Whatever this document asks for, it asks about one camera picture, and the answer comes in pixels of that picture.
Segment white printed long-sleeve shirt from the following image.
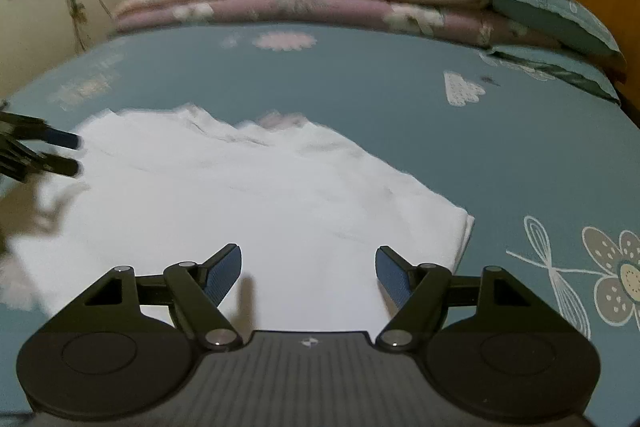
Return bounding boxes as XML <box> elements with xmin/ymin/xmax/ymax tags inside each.
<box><xmin>2</xmin><ymin>105</ymin><xmax>474</xmax><ymax>333</ymax></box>

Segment teal floral bed sheet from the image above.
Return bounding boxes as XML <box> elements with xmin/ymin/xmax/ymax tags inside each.
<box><xmin>9</xmin><ymin>24</ymin><xmax>639</xmax><ymax>426</ymax></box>

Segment lower teal pillow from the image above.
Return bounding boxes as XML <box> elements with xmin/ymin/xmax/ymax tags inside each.
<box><xmin>478</xmin><ymin>44</ymin><xmax>620</xmax><ymax>104</ymax></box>

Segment teal pillow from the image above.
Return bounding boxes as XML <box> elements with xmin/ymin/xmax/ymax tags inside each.
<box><xmin>490</xmin><ymin>0</ymin><xmax>623</xmax><ymax>58</ymax></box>
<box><xmin>478</xmin><ymin>44</ymin><xmax>620</xmax><ymax>104</ymax></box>

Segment purple floral folded quilt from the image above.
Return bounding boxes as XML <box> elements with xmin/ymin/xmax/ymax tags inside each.
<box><xmin>115</xmin><ymin>0</ymin><xmax>560</xmax><ymax>49</ymax></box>

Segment upper teal pillow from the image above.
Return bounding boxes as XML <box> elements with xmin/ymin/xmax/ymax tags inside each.
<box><xmin>490</xmin><ymin>0</ymin><xmax>623</xmax><ymax>58</ymax></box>

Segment wall cables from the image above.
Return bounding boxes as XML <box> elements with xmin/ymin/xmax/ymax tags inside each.
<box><xmin>16</xmin><ymin>0</ymin><xmax>114</xmax><ymax>53</ymax></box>

